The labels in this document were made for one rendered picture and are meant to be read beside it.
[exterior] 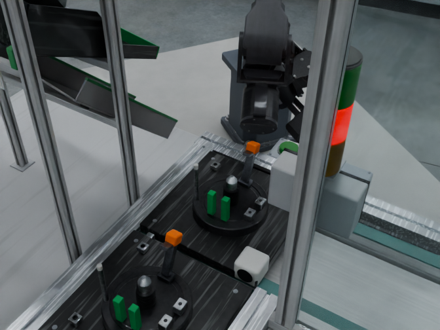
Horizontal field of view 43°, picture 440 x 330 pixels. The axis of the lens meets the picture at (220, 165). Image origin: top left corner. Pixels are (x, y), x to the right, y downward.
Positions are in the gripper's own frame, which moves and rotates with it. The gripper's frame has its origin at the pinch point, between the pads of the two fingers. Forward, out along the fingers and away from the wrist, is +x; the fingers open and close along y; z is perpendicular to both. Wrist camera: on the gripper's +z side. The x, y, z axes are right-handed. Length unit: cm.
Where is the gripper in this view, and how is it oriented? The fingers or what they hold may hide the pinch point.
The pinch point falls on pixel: (289, 109)
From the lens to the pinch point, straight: 102.7
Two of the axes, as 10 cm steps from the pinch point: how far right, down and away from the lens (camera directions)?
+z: 7.7, -6.4, -0.8
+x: 3.8, 3.5, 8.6
